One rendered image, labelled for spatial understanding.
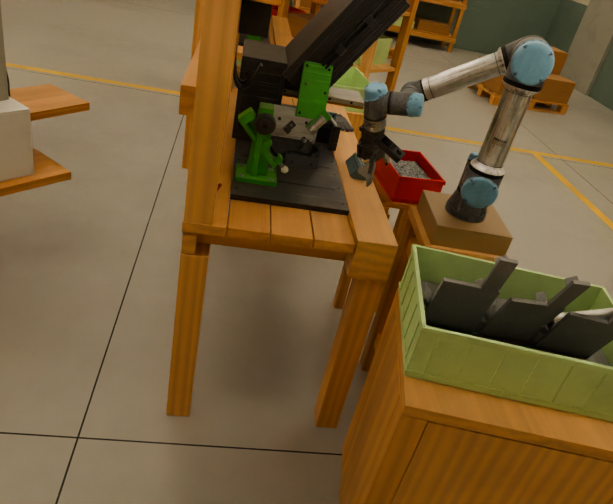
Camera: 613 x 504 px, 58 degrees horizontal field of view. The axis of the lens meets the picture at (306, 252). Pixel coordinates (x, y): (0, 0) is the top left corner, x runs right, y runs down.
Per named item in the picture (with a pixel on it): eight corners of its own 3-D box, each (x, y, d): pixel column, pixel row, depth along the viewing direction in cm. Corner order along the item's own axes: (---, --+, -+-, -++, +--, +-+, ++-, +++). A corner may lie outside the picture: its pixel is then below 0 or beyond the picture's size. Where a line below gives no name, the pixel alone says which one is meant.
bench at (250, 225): (310, 240, 355) (341, 106, 309) (337, 428, 229) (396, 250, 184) (200, 225, 343) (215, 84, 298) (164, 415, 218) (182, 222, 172)
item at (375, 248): (336, 128, 316) (342, 102, 308) (387, 283, 190) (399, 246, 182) (312, 124, 314) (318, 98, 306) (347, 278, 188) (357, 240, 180)
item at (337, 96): (357, 98, 247) (358, 91, 246) (362, 110, 234) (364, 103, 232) (270, 82, 241) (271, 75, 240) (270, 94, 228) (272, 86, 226)
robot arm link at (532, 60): (490, 199, 196) (558, 40, 167) (490, 217, 184) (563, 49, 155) (457, 189, 198) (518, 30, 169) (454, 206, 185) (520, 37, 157)
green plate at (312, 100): (320, 119, 229) (330, 66, 223) (323, 120, 221) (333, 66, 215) (293, 114, 227) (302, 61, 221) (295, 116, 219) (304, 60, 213)
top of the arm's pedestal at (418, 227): (481, 226, 229) (485, 217, 227) (506, 269, 202) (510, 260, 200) (407, 213, 226) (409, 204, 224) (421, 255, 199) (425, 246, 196)
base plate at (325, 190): (320, 113, 290) (321, 109, 289) (348, 215, 198) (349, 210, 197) (240, 99, 284) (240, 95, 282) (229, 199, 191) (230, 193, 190)
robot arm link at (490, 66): (543, 24, 176) (396, 79, 197) (546, 29, 167) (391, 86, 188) (551, 60, 180) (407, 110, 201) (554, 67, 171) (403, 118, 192)
